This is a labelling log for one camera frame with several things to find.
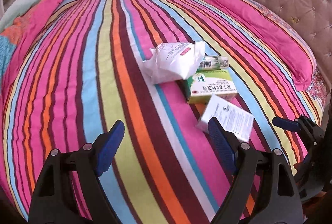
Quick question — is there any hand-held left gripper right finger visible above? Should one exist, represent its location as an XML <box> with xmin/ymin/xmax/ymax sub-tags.
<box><xmin>207</xmin><ymin>117</ymin><xmax>304</xmax><ymax>224</ymax></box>

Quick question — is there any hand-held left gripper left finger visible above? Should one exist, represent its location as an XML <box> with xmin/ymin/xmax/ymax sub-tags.
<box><xmin>30</xmin><ymin>119</ymin><xmax>125</xmax><ymax>224</ymax></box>

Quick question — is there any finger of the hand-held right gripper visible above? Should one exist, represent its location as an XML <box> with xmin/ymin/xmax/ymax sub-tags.
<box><xmin>272</xmin><ymin>114</ymin><xmax>326</xmax><ymax>147</ymax></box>

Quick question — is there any white printed cardboard box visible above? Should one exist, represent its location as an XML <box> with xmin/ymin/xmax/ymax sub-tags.
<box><xmin>195</xmin><ymin>94</ymin><xmax>255</xmax><ymax>143</ymax></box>

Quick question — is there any lime green cardboard box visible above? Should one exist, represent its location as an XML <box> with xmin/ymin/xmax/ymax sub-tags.
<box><xmin>185</xmin><ymin>69</ymin><xmax>238</xmax><ymax>105</ymax></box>

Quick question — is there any white wet wipes packet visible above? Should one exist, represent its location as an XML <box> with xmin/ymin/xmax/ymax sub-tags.
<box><xmin>142</xmin><ymin>42</ymin><xmax>206</xmax><ymax>85</ymax></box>

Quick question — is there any floral patterned bedsheet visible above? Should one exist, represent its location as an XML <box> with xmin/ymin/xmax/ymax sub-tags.
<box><xmin>305</xmin><ymin>68</ymin><xmax>328</xmax><ymax>113</ymax></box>

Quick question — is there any striped colourful blanket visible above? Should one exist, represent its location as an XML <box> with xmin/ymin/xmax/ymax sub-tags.
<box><xmin>0</xmin><ymin>0</ymin><xmax>325</xmax><ymax>224</ymax></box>

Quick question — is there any large pink pillow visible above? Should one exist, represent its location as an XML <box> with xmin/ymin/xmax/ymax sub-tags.
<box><xmin>206</xmin><ymin>0</ymin><xmax>318</xmax><ymax>91</ymax></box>

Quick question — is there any teal floral quilt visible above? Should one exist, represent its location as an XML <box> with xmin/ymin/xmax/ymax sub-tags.
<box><xmin>0</xmin><ymin>36</ymin><xmax>17</xmax><ymax>82</ymax></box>

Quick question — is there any light green pillow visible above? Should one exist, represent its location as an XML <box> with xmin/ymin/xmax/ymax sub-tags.
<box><xmin>0</xmin><ymin>0</ymin><xmax>56</xmax><ymax>32</ymax></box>

